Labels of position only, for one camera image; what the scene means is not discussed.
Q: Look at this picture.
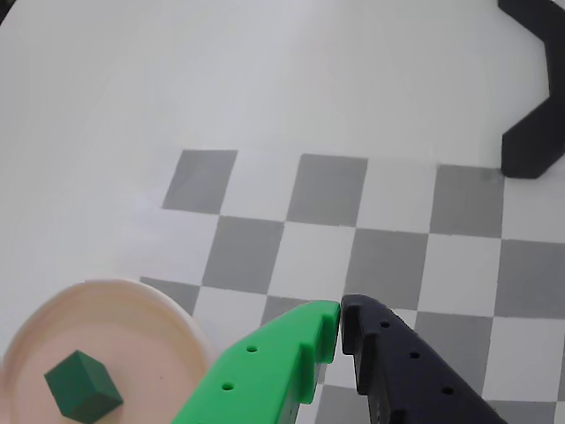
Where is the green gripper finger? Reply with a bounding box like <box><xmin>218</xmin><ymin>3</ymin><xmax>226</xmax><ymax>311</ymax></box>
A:
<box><xmin>169</xmin><ymin>299</ymin><xmax>343</xmax><ymax>424</ymax></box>

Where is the black angular table clamp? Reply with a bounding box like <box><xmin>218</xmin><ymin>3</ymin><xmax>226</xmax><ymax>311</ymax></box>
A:
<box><xmin>497</xmin><ymin>0</ymin><xmax>565</xmax><ymax>180</ymax></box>

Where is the beige round plate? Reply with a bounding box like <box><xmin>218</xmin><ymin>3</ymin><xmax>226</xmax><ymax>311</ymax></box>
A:
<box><xmin>0</xmin><ymin>277</ymin><xmax>216</xmax><ymax>424</ymax></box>

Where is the grey white checkerboard mat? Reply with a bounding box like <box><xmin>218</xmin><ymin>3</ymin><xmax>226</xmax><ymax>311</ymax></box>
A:
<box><xmin>139</xmin><ymin>148</ymin><xmax>565</xmax><ymax>424</ymax></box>

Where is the dark green dice cube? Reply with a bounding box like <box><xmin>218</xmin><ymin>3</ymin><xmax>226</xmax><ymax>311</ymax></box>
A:
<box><xmin>42</xmin><ymin>349</ymin><xmax>124</xmax><ymax>421</ymax></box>

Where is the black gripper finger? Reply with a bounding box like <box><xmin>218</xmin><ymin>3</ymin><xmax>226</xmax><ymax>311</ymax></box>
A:
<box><xmin>338</xmin><ymin>293</ymin><xmax>511</xmax><ymax>424</ymax></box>

